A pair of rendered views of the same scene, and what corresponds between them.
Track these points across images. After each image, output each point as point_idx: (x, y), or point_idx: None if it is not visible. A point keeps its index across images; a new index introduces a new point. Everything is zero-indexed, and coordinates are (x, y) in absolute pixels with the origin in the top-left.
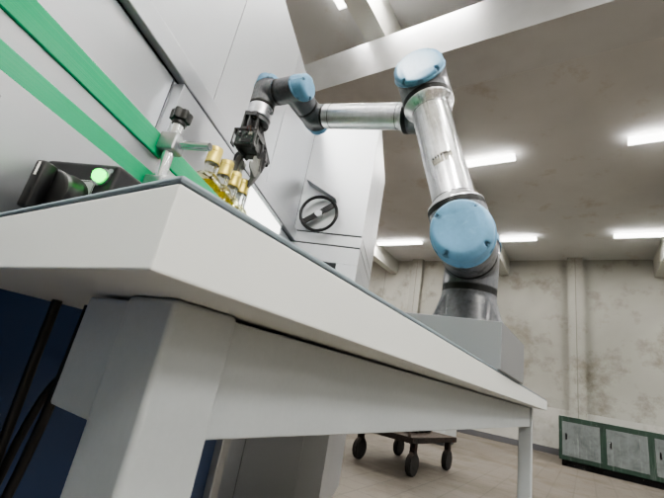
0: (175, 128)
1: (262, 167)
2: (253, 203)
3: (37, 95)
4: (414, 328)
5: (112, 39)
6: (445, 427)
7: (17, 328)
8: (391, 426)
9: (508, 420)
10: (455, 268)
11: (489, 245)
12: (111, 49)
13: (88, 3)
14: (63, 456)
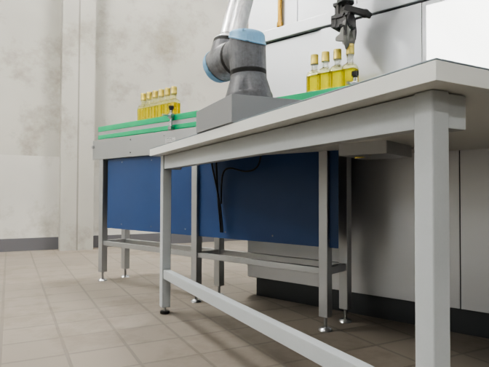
0: None
1: (344, 30)
2: (443, 12)
3: None
4: (164, 145)
5: (289, 52)
6: (198, 162)
7: (223, 164)
8: (181, 164)
9: (273, 145)
10: (229, 79)
11: (205, 72)
12: (291, 56)
13: (279, 53)
14: (242, 191)
